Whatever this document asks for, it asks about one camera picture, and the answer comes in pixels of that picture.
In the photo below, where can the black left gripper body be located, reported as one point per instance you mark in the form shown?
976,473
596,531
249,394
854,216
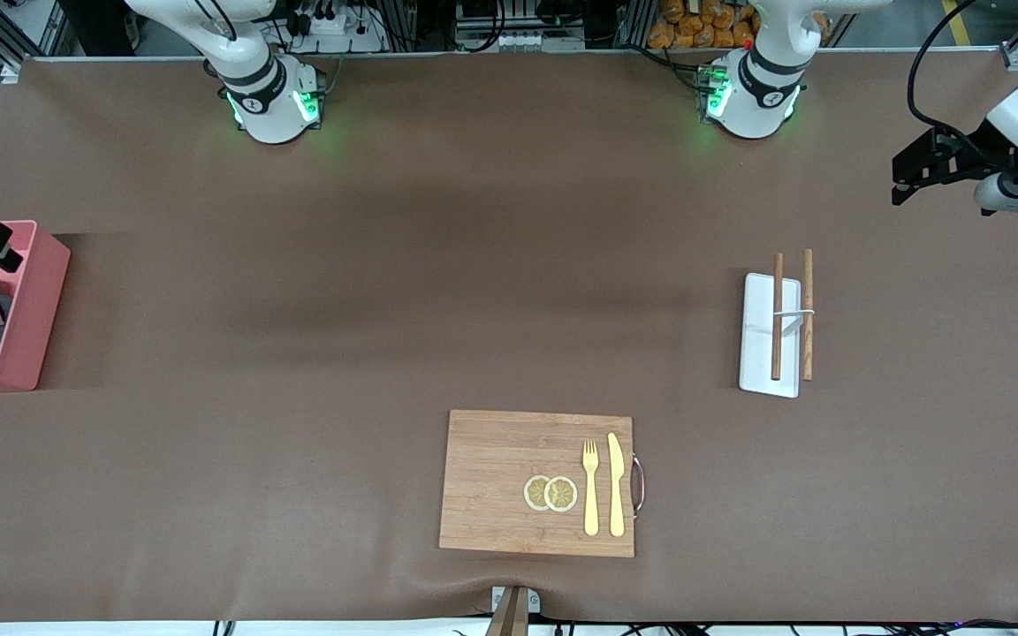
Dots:
976,147

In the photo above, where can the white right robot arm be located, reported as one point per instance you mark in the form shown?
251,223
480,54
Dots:
266,97

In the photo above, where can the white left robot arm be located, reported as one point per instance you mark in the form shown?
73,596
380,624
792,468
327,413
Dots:
756,97

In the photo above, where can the pink plastic box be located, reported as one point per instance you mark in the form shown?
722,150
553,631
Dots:
32,300

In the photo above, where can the white band on chopsticks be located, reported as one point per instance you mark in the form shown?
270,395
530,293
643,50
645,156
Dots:
793,313

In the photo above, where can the brown wooden chopstick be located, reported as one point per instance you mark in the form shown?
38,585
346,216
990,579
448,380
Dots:
777,344
808,353

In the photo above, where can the white rectangular tray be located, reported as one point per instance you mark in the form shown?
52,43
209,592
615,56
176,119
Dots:
756,353

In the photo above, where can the orange snack bags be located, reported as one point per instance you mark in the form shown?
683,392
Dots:
695,22

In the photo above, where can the white power strip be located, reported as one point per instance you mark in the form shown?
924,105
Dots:
332,25

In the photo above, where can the yellow knife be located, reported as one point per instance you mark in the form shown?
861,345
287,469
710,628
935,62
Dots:
617,495

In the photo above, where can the yellow fork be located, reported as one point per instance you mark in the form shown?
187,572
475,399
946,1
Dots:
591,503

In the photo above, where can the lemon slice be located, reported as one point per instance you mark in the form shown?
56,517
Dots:
533,493
562,495

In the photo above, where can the wooden cutting board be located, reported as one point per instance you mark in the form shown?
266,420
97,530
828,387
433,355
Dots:
500,477

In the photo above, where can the wooden stick at table edge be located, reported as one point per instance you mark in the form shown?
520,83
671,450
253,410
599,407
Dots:
509,618

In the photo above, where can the grey metal bracket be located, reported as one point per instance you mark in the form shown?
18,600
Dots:
533,602

